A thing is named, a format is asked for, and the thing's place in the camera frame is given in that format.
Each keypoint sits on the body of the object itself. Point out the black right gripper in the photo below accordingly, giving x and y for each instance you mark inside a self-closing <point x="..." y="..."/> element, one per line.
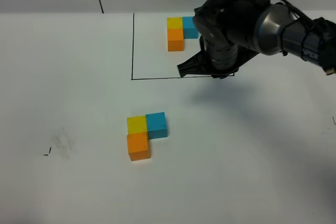
<point x="218" y="61"/>

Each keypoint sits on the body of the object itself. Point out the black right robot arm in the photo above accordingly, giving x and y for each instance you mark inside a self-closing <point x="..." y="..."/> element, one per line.
<point x="232" y="32"/>

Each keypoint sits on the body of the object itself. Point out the template blue cube block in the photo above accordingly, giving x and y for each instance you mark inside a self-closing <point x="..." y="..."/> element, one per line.
<point x="189" y="29"/>

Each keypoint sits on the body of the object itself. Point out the template orange cube block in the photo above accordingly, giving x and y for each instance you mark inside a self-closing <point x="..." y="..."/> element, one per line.
<point x="175" y="40"/>

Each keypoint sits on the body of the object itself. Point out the template yellow cube block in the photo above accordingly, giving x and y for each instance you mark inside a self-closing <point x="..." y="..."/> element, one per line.
<point x="175" y="23"/>

